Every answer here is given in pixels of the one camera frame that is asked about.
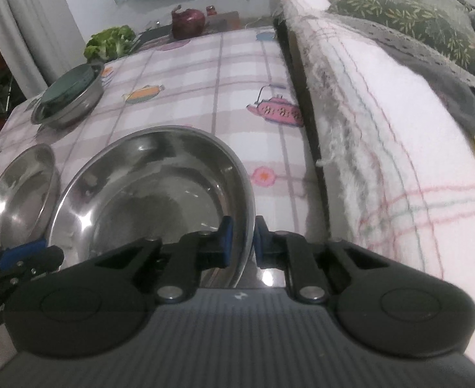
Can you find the large steel plate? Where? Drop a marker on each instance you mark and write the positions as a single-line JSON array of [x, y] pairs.
[[162, 182]]

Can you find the red onion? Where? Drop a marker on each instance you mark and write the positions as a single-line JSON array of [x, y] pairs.
[[186, 24]]

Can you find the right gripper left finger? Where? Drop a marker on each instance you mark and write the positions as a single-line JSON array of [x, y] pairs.
[[187, 259]]

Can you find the steel bowl on table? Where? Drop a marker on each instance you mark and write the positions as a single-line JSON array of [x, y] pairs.
[[76, 110]]

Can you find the grey curtain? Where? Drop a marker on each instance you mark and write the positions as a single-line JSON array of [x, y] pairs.
[[40, 41]]

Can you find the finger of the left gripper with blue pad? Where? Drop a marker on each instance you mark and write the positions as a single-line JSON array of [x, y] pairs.
[[12, 256]]

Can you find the green lettuce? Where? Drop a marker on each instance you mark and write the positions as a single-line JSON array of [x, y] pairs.
[[109, 44]]

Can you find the plaid tablecloth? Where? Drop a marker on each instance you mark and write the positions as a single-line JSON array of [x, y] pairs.
[[232, 85]]

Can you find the green ceramic bowl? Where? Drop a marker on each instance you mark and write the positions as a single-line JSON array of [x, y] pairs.
[[67, 87]]

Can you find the small steel bowl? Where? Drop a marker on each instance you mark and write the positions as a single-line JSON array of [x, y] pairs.
[[29, 190]]

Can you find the white fringed blanket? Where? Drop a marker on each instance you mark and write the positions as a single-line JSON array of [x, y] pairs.
[[430, 228]]

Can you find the red jar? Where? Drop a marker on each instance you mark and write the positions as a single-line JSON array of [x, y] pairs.
[[211, 11]]

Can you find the green leaf pillow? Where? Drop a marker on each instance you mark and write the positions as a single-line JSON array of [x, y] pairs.
[[443, 25]]

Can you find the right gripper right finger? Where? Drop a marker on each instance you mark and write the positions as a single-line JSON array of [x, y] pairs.
[[296, 257]]

